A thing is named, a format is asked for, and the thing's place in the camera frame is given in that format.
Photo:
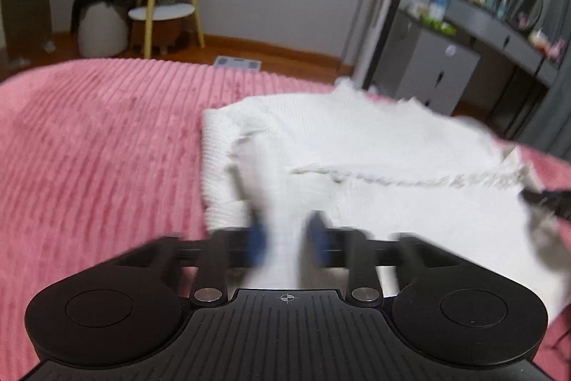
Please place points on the white round pouf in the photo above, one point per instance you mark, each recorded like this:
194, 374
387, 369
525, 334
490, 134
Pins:
102, 30

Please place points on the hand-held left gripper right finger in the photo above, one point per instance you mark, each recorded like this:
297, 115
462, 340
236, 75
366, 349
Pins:
319, 242

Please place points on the brown footed tub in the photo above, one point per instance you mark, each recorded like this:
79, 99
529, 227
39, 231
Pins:
156, 33

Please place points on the pink ribbed blanket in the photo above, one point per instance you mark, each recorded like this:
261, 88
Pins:
102, 149

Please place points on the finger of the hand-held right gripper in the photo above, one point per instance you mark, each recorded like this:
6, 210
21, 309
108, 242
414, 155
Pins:
551, 200

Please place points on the grey curtain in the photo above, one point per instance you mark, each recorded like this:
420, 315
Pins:
555, 50

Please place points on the white round jar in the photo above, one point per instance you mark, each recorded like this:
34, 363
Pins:
537, 38

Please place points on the grey drawer cabinet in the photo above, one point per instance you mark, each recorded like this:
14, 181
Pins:
428, 64

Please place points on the green crumpled wrapper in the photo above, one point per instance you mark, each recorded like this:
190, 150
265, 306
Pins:
439, 26

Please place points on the pink plush toy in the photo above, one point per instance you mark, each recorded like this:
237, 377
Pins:
557, 50

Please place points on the blue and white box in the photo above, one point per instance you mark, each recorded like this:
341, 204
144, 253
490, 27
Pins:
439, 5

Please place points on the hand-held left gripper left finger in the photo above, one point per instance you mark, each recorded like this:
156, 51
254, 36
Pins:
258, 245

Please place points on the white tower air conditioner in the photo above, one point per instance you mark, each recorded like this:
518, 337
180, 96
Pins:
379, 6

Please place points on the white ribbed knit sweater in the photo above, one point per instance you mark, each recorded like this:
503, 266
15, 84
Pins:
357, 135

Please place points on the grey bathroom scale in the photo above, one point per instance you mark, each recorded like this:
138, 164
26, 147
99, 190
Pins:
236, 63

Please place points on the grey dressing table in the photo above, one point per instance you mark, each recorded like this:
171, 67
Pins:
495, 33

